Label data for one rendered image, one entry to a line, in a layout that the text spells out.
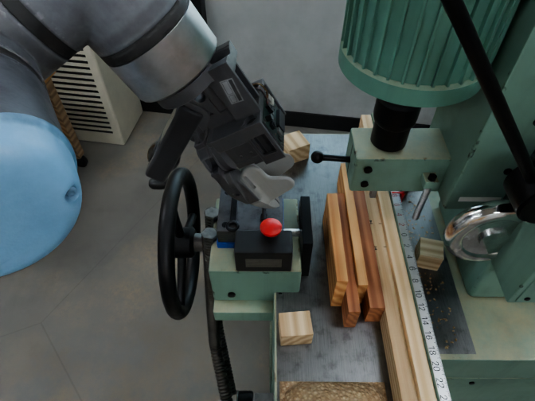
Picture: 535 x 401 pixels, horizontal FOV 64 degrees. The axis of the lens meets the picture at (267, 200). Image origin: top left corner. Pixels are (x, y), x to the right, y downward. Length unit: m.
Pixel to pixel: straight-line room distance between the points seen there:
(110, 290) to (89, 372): 0.31
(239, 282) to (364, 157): 0.26
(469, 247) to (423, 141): 0.16
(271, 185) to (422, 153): 0.26
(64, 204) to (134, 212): 1.75
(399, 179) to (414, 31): 0.26
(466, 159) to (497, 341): 0.35
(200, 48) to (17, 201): 0.20
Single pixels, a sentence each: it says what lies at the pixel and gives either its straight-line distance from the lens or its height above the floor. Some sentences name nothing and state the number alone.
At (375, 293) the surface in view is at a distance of 0.64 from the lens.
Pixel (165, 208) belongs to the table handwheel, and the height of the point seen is 0.95.
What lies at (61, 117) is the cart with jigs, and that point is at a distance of 2.08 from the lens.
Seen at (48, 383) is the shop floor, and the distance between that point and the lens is 1.73.
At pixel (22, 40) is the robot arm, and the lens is 0.36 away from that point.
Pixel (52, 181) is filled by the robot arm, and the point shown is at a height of 1.33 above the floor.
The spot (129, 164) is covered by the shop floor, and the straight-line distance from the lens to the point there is 2.22.
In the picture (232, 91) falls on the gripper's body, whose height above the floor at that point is 1.26.
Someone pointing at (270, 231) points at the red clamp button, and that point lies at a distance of 0.58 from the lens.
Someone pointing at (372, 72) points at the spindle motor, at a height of 1.23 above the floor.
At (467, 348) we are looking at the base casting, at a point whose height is 0.80.
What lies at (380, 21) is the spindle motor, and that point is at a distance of 0.48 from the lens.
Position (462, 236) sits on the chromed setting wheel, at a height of 1.03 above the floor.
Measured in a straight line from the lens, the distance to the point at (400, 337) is 0.63.
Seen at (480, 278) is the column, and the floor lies 0.86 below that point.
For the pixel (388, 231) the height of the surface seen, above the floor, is 0.95.
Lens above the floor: 1.50
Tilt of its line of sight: 50 degrees down
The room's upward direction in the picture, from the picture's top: straight up
